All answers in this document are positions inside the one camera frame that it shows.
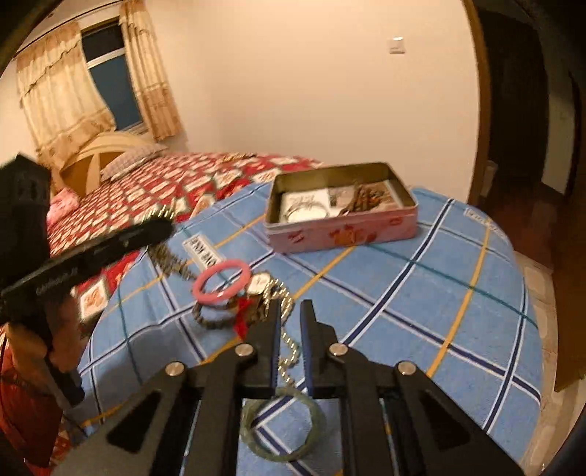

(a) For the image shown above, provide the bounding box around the brown wooden door frame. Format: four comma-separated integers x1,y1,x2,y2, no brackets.
461,0,494,208

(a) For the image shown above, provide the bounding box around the pink cloth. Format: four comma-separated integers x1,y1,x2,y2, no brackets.
46,187,81,226

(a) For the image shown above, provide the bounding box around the green jade bangle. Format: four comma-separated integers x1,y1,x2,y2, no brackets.
240,387,327,461

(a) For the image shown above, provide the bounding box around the cream wooden headboard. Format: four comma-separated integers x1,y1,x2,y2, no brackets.
50,132,157,194

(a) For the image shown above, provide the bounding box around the blue plaid towel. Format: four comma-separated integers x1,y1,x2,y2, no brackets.
78,181,544,476

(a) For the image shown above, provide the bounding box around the gold wrist watch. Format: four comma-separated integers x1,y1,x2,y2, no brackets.
245,272,275,299

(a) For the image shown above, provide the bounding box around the person's left hand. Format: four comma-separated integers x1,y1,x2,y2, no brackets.
7,290,89,380

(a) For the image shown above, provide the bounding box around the white bead necklace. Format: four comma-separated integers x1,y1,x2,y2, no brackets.
263,279,303,395

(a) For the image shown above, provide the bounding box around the striped pillow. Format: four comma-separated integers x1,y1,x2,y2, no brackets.
100,144,168,182

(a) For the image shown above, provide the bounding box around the brown bead string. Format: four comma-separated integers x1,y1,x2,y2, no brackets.
352,182,388,214

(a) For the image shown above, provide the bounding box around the brass bead chain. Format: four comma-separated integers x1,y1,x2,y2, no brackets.
151,206,199,283

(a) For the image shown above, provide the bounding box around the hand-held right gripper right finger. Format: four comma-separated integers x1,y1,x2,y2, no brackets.
300,300,525,476

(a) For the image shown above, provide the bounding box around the beige patterned curtain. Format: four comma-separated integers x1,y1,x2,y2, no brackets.
16,23,116,162
118,0,182,144

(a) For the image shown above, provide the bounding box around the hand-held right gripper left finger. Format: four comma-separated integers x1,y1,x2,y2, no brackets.
52,300,282,476

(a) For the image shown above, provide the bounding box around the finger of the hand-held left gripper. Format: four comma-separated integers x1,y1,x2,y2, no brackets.
104,217,175,259

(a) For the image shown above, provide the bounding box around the red patterned bed sheet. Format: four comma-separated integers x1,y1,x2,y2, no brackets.
46,151,327,331

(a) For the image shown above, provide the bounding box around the pink tin box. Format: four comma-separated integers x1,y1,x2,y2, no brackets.
263,161,418,255

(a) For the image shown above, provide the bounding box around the pink bangle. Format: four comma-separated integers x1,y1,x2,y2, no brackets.
192,259,252,305

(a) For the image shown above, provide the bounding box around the dark bead bracelet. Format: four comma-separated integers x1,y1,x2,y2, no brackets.
191,293,243,331

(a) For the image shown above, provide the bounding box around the window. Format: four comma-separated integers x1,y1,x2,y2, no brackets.
81,25,148,134

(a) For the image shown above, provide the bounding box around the brown wooden door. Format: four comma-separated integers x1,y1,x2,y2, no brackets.
549,68,586,394

